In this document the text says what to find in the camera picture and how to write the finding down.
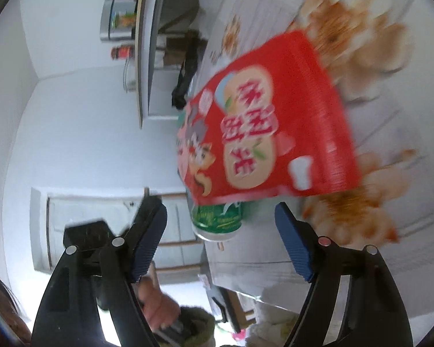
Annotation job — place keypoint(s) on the white door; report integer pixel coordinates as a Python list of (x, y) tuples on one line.
[(94, 209)]

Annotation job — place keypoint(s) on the wooden chair dark seat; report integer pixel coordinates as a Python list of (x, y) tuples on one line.
[(224, 307)]

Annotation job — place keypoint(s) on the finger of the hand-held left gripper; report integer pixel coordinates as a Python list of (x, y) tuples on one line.
[(144, 206)]

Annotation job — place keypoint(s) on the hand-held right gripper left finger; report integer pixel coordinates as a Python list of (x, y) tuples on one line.
[(150, 238)]

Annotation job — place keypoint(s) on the white fluffy robe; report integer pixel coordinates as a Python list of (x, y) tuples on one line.
[(271, 329)]

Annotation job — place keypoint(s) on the steel pot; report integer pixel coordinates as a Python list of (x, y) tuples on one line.
[(112, 7)]

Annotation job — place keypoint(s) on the green can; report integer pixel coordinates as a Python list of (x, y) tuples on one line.
[(217, 220)]

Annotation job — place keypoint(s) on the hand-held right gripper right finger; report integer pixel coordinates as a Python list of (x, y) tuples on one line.
[(293, 245)]

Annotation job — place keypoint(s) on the white desk wooden top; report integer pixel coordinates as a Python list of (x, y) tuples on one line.
[(143, 61)]

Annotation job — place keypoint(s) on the red jar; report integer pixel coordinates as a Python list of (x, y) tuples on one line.
[(122, 52)]

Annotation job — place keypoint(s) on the red snack bag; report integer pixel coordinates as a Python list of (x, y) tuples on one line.
[(275, 115)]

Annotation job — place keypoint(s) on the person's left hand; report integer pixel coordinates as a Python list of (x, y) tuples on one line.
[(159, 303)]

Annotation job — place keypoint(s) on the floral tablecloth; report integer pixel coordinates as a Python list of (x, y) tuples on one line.
[(383, 115)]

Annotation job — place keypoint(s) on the person's dark hair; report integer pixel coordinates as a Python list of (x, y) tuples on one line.
[(3, 307)]

